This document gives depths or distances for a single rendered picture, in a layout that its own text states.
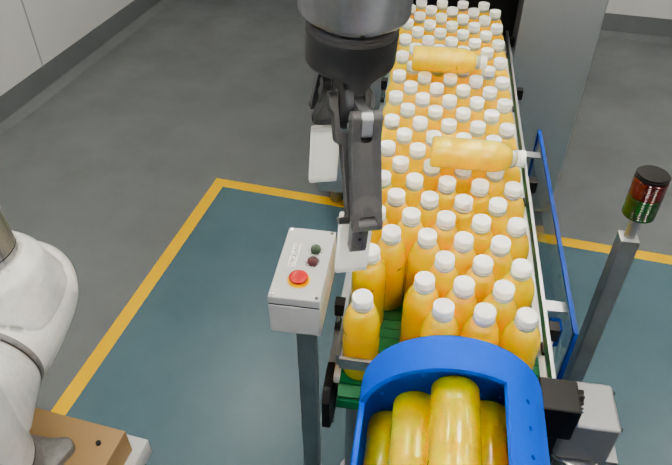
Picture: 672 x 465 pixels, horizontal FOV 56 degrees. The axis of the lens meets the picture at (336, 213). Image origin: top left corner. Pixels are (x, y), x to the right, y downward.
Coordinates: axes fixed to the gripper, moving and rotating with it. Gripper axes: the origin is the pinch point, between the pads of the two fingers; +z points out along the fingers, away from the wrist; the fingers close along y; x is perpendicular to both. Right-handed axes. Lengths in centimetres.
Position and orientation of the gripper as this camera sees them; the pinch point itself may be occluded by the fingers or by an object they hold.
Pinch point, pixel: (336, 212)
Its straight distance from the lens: 62.8
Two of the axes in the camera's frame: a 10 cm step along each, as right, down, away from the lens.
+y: -2.1, -6.5, 7.3
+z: -0.7, 7.6, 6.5
